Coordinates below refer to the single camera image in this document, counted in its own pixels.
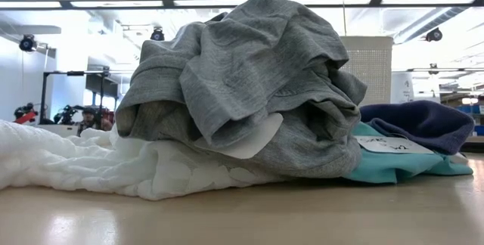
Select blank white paper tag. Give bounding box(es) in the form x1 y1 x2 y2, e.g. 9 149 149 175
193 112 284 160

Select blue storage bins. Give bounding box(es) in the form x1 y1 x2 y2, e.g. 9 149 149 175
455 103 484 136

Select handwritten white paper tag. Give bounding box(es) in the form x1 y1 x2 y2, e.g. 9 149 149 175
354 135 435 155

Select white and black sock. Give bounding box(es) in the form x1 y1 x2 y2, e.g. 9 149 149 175
449 152 469 166

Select background robot arms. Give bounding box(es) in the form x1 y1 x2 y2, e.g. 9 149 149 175
52 104 84 125

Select red background object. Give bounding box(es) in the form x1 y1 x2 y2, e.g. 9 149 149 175
13 103 39 125

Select grey knit garment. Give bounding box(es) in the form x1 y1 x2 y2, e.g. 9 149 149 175
114 0 368 180

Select teal garment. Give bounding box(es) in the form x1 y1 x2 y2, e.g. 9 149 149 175
342 121 474 185

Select white background bin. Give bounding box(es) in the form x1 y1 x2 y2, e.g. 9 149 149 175
36 123 80 138

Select person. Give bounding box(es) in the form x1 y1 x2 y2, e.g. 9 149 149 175
77 107 114 136

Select white cylinder with logo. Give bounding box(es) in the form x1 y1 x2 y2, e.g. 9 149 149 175
391 71 415 104

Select dark purple garment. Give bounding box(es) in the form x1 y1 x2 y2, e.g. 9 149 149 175
358 99 476 156

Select black background workstation frame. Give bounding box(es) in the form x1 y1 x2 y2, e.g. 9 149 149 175
39 65 122 125

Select white lace garment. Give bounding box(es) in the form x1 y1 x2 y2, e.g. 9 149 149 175
0 119 288 201

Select white plastic laundry basket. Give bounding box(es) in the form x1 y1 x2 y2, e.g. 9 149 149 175
339 35 395 107

